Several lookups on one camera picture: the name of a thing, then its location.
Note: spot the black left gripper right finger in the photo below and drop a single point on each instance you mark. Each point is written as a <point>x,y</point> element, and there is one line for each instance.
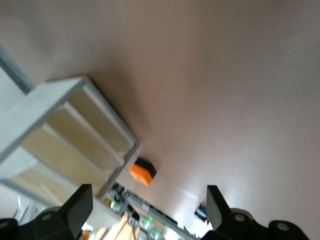
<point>216,207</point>

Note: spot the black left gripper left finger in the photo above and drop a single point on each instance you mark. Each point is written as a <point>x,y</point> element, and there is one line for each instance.
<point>80,207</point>

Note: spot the white drawer cabinet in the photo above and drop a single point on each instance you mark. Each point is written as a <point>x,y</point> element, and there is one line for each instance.
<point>37,107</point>

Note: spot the orange button enclosure box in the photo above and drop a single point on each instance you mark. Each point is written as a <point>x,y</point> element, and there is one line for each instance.
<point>141,173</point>

